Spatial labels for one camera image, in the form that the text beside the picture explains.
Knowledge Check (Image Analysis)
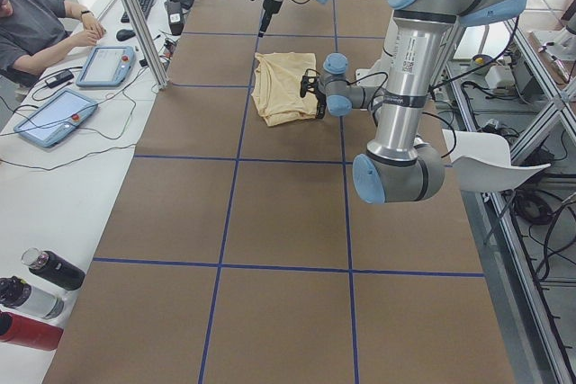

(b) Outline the white chair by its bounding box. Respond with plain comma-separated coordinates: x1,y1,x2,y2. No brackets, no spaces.
442,129,553,246

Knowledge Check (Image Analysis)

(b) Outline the blue teach pendant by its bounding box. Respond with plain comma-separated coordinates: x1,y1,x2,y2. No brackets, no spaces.
76,46,135,87
13,89,98,148

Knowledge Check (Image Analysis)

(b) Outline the black steel-cap bottle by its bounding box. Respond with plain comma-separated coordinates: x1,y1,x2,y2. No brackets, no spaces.
21,247,86,291

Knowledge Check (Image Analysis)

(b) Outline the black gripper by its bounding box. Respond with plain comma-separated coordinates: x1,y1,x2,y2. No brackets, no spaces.
314,89,327,120
257,0,282,38

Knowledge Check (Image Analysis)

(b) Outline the black power adapter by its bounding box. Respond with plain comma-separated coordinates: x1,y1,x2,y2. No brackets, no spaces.
44,69,74,88

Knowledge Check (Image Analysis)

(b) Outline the clear black-lid bottle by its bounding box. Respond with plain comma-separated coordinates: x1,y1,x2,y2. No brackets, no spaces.
1,276,64,319

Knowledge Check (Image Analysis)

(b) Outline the teal bowl with yellow ball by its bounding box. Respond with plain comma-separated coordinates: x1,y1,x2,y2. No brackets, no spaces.
470,54,494,76

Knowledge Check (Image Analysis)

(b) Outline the aluminium frame post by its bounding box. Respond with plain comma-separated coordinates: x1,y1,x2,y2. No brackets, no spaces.
121,0,168,90

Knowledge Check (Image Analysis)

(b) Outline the yellow long-sleeve printed shirt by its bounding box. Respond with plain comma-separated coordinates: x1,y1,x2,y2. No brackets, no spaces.
251,52,317,127

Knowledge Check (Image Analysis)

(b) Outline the aluminium side frame rail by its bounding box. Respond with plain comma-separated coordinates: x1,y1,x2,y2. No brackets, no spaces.
445,0,575,383

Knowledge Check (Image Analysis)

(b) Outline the upper blue teach pendant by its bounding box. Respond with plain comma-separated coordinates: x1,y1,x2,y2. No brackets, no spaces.
76,46,135,87

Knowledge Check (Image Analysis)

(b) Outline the person in grey shirt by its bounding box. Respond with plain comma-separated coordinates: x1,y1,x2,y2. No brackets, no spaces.
1,0,105,89

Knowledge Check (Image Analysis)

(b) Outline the lower blue teach pendant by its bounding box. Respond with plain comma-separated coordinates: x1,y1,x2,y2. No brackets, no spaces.
13,89,98,148

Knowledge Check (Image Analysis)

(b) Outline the black pendant cable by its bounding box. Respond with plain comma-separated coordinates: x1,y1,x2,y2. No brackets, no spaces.
0,82,139,173

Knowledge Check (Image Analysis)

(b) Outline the brown table mat blue grid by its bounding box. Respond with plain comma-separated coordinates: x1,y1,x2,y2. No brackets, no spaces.
45,0,514,383

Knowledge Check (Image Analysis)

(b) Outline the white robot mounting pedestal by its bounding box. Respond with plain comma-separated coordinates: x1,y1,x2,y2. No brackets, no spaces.
357,28,442,109

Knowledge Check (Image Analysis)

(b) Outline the red bottle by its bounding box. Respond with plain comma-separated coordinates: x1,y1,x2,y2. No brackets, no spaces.
1,312,63,351

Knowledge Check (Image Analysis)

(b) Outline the black computer mouse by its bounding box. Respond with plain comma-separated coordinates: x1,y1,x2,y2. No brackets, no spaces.
115,29,135,41

